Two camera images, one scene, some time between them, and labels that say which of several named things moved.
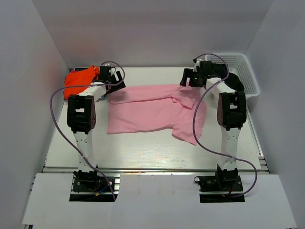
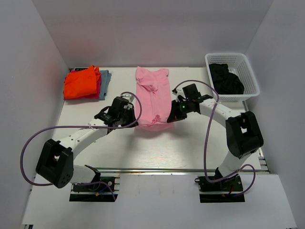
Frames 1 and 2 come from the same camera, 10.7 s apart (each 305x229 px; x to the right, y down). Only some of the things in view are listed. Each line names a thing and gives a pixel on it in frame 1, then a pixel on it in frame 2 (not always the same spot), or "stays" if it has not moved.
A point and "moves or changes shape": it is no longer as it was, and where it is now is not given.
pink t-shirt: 133,108 moves or changes shape
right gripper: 187,73 → 175,114
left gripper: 119,77 → 130,109
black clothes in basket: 221,71 stays
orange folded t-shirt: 77,81 stays
